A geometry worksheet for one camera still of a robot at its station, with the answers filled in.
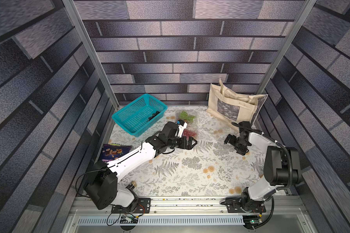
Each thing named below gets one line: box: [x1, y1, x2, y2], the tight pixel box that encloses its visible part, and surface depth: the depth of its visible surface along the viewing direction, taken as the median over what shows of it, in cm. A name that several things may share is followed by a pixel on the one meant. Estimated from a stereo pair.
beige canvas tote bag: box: [206, 78, 269, 131], surface depth 94 cm
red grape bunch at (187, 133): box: [182, 128, 197, 140], surface depth 102 cm
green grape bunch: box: [179, 110, 196, 122], surface depth 109 cm
